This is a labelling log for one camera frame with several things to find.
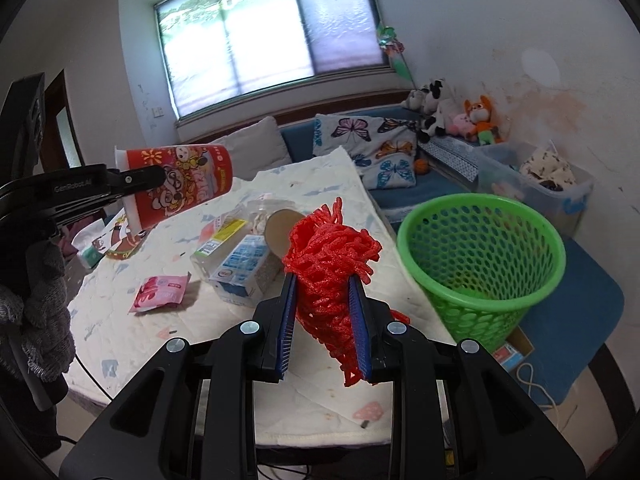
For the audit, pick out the grey plush toy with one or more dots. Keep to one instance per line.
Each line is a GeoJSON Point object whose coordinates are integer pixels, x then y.
{"type": "Point", "coordinates": [414, 100]}

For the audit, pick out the green plastic basket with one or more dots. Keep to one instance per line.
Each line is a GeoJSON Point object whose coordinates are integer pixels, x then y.
{"type": "Point", "coordinates": [483, 262]}

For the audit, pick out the cow plush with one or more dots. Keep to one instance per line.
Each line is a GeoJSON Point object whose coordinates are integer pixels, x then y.
{"type": "Point", "coordinates": [437, 105]}

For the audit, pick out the red cartoon paper cup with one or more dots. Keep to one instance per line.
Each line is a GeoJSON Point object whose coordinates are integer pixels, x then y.
{"type": "Point", "coordinates": [192, 174]}

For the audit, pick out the pinwheel toy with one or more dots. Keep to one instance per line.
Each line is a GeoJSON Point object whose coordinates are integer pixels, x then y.
{"type": "Point", "coordinates": [394, 51]}

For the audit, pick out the beige cushion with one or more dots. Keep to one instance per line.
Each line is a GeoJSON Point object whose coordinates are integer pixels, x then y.
{"type": "Point", "coordinates": [255, 148]}

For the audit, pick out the blue sofa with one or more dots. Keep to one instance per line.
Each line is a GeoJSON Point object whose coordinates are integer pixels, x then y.
{"type": "Point", "coordinates": [568, 329]}

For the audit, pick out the pink pig plush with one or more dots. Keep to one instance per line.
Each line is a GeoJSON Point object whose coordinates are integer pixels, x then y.
{"type": "Point", "coordinates": [461, 125]}

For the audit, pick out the white quilted table cloth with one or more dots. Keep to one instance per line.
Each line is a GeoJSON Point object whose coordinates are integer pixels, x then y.
{"type": "Point", "coordinates": [312, 406]}

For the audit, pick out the pink snack wrapper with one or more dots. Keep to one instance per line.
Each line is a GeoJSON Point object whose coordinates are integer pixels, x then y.
{"type": "Point", "coordinates": [160, 291]}

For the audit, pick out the window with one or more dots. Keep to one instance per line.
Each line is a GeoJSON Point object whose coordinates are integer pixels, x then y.
{"type": "Point", "coordinates": [218, 50]}

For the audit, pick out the dark wooden door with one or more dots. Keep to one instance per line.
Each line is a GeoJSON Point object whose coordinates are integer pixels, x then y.
{"type": "Point", "coordinates": [60, 148]}

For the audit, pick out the red foam fruit net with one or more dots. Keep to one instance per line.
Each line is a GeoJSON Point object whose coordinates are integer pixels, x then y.
{"type": "Point", "coordinates": [324, 253]}

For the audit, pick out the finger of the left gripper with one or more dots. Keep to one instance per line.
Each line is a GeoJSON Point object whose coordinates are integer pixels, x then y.
{"type": "Point", "coordinates": [115, 182]}

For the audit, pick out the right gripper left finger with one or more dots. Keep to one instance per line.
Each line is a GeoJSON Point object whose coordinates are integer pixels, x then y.
{"type": "Point", "coordinates": [256, 350]}

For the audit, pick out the orange fox plush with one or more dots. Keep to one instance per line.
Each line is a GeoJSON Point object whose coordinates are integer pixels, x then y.
{"type": "Point", "coordinates": [479, 113]}

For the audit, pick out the patterned folded cloth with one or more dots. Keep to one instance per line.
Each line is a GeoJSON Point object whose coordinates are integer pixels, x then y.
{"type": "Point", "coordinates": [454, 154]}

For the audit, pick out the cartoon bear paper bag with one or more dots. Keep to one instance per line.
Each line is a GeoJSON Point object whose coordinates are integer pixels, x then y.
{"type": "Point", "coordinates": [119, 241]}

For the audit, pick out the butterfly pillow right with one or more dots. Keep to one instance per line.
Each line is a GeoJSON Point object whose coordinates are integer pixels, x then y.
{"type": "Point", "coordinates": [383, 150]}

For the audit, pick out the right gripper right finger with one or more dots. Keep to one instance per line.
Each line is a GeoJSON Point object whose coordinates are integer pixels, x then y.
{"type": "Point", "coordinates": [391, 351]}

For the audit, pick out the grey gloved left hand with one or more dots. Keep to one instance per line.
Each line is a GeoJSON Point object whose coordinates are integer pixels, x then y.
{"type": "Point", "coordinates": [40, 320]}

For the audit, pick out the blue white milk carton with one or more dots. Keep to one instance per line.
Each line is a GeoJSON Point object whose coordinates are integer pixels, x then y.
{"type": "Point", "coordinates": [244, 277]}

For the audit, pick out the clear storage bin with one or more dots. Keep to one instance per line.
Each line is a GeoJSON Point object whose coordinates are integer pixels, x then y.
{"type": "Point", "coordinates": [537, 177]}

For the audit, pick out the clear bottle yellow label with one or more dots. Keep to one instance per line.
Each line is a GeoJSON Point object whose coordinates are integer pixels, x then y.
{"type": "Point", "coordinates": [219, 237]}

